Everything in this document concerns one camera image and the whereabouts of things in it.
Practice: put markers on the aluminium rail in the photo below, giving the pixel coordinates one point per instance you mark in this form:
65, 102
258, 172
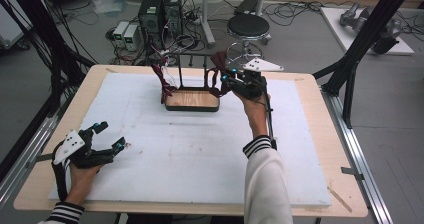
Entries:
360, 157
30, 150

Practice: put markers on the black metal frame post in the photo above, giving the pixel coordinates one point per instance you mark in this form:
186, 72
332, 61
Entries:
363, 40
50, 37

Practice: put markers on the white power supply unit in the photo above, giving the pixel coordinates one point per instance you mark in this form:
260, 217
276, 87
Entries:
131, 37
120, 30

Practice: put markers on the thin wooden stick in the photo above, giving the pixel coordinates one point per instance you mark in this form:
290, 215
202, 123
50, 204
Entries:
340, 199

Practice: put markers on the person's left hand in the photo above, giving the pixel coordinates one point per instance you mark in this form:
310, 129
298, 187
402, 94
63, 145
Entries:
81, 180

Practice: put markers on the person's right hand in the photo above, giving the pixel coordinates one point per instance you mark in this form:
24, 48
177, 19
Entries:
255, 114

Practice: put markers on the black computer tower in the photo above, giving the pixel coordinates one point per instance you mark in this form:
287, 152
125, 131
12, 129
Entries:
150, 15
172, 10

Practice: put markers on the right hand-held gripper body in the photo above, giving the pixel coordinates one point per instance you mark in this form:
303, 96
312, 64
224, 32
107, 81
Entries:
253, 80

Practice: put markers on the black flat device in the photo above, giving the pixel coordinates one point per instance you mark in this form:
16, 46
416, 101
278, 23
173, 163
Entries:
246, 6

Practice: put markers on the grey metal clamp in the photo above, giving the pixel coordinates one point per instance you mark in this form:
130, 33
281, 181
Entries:
41, 159
351, 173

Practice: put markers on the white floor board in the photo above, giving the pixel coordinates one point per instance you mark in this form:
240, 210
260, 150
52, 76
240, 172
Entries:
343, 34

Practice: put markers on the grey equipment case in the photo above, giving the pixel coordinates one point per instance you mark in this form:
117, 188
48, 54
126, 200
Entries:
10, 27

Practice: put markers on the black round stool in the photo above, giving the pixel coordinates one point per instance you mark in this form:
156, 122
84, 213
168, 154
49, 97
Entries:
248, 25

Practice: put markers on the white foam mat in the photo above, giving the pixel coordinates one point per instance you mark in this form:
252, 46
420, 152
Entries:
173, 164

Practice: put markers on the plain burgundy bow tie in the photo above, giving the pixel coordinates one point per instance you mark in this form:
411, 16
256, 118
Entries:
218, 65

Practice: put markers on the striped burgundy ribbon bow tie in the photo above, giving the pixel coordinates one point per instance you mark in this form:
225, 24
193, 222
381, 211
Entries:
165, 84

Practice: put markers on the black rack with wooden tray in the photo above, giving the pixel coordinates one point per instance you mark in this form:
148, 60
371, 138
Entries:
191, 100

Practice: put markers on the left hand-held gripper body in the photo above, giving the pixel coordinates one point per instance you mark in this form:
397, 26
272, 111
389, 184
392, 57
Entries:
68, 145

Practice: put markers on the clear plastic bag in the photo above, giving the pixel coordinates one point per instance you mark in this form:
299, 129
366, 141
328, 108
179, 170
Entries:
106, 2

